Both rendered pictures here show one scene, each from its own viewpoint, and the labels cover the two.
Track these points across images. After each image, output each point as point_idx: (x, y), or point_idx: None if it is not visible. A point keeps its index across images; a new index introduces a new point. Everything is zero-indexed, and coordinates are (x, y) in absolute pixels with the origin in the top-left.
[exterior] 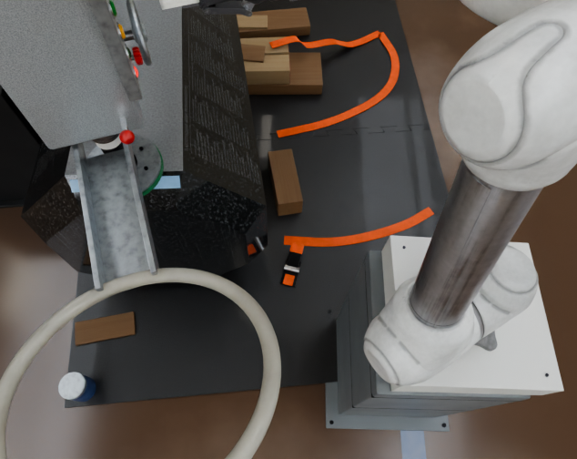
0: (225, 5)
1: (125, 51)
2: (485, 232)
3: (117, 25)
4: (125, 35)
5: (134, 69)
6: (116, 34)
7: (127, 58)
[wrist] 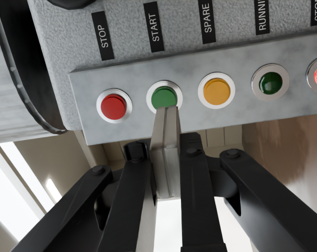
0: (265, 238)
1: (238, 117)
2: None
3: (199, 95)
4: (225, 96)
5: (310, 86)
6: (190, 131)
7: (255, 115)
